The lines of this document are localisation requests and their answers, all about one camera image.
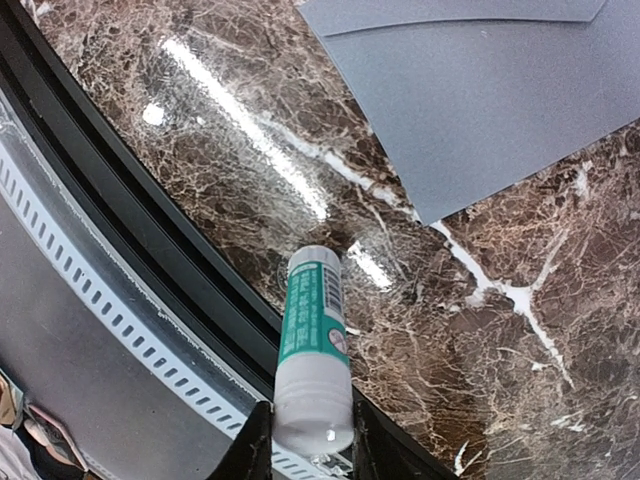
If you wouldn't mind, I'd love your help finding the white glue stick cap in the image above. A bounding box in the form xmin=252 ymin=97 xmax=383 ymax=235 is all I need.
xmin=142 ymin=103 xmax=165 ymax=126

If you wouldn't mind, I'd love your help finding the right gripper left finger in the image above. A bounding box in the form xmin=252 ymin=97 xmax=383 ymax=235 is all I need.
xmin=208 ymin=401 xmax=273 ymax=480

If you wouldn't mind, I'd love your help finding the black front rail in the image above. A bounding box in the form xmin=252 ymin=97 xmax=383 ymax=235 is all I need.
xmin=1 ymin=1 xmax=451 ymax=479

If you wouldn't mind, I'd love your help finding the green white glue stick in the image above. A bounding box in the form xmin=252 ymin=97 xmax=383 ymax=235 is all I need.
xmin=273 ymin=245 xmax=354 ymax=457

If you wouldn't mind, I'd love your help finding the white slotted cable duct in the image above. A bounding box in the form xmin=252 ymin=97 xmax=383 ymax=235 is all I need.
xmin=0 ymin=144 xmax=331 ymax=480

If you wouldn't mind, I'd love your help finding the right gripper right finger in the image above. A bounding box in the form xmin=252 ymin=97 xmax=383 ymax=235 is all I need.
xmin=353 ymin=401 xmax=450 ymax=480

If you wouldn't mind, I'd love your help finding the grey envelope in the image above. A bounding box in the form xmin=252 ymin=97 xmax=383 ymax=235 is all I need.
xmin=299 ymin=1 xmax=639 ymax=223

